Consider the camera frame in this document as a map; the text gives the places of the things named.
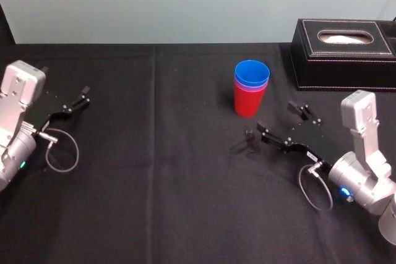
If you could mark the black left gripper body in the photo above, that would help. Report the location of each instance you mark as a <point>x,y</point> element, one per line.
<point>51,108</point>

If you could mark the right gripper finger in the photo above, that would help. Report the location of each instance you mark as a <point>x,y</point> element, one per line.
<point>272,138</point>
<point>301,111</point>

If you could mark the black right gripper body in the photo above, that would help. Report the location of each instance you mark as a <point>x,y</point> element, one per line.
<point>315,140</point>

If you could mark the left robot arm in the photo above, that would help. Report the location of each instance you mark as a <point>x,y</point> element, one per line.
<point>14,140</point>

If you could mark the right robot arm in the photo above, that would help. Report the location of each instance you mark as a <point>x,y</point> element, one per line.
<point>362,171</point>

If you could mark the red plastic cup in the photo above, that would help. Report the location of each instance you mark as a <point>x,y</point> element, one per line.
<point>247,103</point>

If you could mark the black panel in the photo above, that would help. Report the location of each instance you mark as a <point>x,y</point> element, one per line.
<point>5,27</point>

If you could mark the purple plastic cup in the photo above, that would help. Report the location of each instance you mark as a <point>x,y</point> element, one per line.
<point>244,88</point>

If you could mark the black leather tissue box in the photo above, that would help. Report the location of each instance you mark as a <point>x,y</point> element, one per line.
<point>340,66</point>

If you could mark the blue plastic cup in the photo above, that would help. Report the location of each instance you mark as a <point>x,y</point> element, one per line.
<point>252,74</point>

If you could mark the white tissue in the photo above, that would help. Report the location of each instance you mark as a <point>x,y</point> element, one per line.
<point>343,39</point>

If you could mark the black stitched box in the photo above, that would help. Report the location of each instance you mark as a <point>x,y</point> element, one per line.
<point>389,33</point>

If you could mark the black tablecloth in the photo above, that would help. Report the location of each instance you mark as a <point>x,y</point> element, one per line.
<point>173,202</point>

